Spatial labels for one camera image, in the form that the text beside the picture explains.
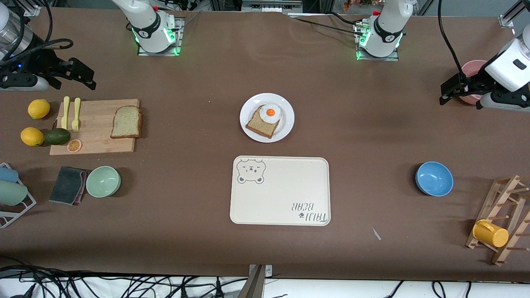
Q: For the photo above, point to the toy orange slice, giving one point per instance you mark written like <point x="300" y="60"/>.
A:
<point x="74" y="145"/>

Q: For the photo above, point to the brown bread slice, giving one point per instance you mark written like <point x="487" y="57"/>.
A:
<point x="261" y="126"/>
<point x="126" y="123"/>

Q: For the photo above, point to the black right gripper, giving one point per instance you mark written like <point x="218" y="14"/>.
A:
<point x="43" y="63"/>

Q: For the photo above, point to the grey metal frame beam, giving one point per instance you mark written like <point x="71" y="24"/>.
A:
<point x="271" y="7"/>

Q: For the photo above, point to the wooden cutting board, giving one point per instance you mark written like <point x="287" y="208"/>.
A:
<point x="99" y="140"/>

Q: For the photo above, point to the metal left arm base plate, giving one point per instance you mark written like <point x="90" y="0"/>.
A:
<point x="389" y="58"/>

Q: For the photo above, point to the pale green bowl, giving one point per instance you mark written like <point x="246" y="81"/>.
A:
<point x="102" y="182"/>

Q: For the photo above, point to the wooden mug rack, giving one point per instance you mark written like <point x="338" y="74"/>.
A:
<point x="494" y="207"/>

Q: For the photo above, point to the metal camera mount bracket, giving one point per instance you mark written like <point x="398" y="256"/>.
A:
<point x="254" y="285"/>

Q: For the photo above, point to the yellow lemon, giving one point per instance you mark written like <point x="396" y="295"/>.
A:
<point x="39" y="109"/>
<point x="32" y="136"/>

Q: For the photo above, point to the yellow mug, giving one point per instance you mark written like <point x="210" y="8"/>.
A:
<point x="492" y="236"/>

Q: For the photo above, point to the aluminium frame profile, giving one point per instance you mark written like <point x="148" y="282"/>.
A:
<point x="507" y="20"/>
<point x="32" y="11"/>

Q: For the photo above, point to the light blue cup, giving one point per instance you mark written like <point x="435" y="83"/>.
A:
<point x="8" y="174"/>

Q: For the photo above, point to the yellow plastic knife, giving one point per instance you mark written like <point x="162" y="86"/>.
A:
<point x="65" y="111"/>

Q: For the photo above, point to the yellow plastic fork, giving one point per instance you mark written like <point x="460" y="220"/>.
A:
<point x="76" y="116"/>

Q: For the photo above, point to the blue bowl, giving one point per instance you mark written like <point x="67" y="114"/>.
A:
<point x="434" y="179"/>

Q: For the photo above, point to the toy fried egg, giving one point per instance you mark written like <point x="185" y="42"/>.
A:
<point x="265" y="116"/>

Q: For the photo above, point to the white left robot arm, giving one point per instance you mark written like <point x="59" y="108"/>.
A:
<point x="387" y="25"/>

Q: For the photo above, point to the pale green cup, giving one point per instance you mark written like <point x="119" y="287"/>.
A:
<point x="12" y="193"/>

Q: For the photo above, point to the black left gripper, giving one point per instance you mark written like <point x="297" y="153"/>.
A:
<point x="473" y="82"/>

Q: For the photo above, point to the grey folded sponge cloth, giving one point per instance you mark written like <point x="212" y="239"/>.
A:
<point x="66" y="185"/>

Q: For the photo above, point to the round white plate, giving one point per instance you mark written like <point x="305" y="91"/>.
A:
<point x="287" y="120"/>

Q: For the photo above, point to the dark green avocado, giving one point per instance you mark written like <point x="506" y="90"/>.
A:
<point x="57" y="136"/>

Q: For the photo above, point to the pink bowl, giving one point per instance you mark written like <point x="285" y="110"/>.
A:
<point x="474" y="66"/>

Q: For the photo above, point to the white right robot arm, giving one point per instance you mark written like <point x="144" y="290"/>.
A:
<point x="149" y="25"/>

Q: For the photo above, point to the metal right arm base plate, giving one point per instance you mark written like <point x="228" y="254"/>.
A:
<point x="180" y="31"/>

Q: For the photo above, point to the small white paper scrap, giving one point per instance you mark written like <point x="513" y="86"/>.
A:
<point x="376" y="234"/>

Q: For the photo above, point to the cream bear print tray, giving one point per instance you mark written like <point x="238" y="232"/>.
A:
<point x="281" y="190"/>

